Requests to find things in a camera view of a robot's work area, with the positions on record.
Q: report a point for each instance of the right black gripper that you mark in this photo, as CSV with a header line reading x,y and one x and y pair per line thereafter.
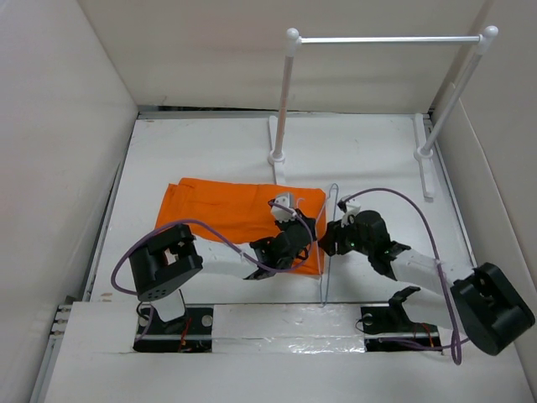
x,y
334,232

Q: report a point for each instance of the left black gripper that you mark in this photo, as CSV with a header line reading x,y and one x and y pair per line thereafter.
x,y
294,221

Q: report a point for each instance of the orange trousers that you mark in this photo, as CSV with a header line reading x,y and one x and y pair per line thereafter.
x,y
239,212

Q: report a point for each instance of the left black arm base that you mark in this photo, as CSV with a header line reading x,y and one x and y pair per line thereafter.
x,y
191,333

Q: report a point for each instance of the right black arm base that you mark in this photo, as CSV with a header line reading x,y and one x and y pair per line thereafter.
x,y
386,328

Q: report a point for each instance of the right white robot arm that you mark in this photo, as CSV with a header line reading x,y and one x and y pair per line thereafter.
x,y
483,305

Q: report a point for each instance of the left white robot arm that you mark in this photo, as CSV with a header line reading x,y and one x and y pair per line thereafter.
x,y
162,262

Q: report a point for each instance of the white clothes rack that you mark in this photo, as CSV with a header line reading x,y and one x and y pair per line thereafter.
x,y
424,142

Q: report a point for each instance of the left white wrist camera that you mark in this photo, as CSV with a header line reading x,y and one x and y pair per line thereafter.
x,y
283,207

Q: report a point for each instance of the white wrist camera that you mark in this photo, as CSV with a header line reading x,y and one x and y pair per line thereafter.
x,y
283,207
350,206

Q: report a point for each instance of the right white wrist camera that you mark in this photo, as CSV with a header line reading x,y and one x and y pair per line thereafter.
x,y
350,206

